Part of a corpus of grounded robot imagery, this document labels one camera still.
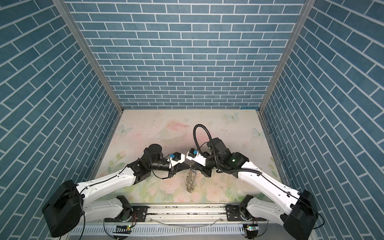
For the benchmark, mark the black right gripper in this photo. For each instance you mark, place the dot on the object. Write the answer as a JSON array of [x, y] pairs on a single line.
[[206, 171]]

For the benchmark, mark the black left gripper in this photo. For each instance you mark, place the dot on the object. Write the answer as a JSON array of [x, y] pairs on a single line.
[[182, 167]]

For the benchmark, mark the large metal keyring band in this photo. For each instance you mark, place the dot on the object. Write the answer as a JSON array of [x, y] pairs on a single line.
[[190, 181]]

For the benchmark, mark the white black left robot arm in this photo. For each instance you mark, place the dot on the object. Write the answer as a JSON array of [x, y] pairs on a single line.
[[66, 207]]

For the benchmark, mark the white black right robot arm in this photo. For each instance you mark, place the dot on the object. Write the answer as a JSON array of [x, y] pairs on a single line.
[[296, 211]]

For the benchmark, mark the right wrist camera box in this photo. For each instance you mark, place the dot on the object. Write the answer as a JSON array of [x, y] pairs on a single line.
[[194, 155]]

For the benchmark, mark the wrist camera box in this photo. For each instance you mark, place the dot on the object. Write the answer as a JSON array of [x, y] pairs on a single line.
[[194, 155], [175, 159]]

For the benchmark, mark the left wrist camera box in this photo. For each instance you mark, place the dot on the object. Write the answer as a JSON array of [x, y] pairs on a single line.
[[175, 159]]

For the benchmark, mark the aluminium front rail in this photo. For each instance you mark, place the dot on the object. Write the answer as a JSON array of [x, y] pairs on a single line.
[[167, 213]]

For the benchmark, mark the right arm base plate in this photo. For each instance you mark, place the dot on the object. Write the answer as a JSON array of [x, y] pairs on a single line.
[[236, 214]]

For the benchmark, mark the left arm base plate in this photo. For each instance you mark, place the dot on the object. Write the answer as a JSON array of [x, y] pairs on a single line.
[[136, 214]]

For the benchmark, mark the perforated cable duct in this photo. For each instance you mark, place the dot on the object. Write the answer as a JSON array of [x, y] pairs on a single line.
[[158, 230]]

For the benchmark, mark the aluminium right corner post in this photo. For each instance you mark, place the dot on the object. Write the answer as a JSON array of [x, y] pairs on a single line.
[[304, 14]]

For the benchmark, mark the aluminium corner post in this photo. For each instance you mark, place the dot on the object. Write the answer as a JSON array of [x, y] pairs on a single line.
[[81, 41], [304, 14]]

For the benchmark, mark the aluminium left corner post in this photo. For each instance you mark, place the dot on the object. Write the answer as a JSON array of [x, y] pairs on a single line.
[[81, 41]]

